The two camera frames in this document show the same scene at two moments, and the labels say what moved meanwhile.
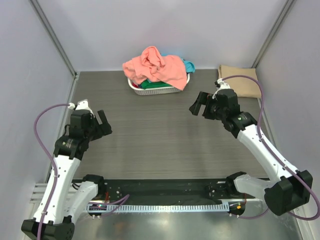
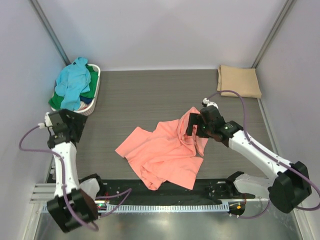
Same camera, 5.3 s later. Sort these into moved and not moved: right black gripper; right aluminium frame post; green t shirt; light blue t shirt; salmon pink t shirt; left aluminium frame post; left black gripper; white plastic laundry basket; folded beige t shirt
Moved: left black gripper; light blue t shirt; salmon pink t shirt; white plastic laundry basket; right black gripper; green t shirt
Not moved: right aluminium frame post; folded beige t shirt; left aluminium frame post
